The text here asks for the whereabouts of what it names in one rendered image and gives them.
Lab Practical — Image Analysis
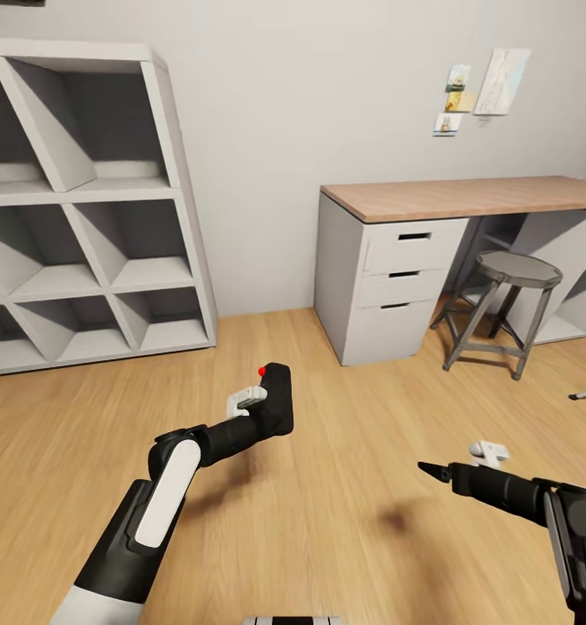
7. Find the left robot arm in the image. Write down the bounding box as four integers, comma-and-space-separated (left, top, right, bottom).
49, 385, 283, 625

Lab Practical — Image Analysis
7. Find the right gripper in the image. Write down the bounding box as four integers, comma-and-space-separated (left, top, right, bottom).
418, 461, 513, 513

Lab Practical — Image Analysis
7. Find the digital camera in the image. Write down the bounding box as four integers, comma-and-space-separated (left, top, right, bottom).
244, 362, 294, 437

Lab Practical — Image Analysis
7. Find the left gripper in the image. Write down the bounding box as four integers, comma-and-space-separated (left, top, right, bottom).
221, 409, 283, 456

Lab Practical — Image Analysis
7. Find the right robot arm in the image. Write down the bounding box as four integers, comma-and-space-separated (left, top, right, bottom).
418, 440, 586, 625

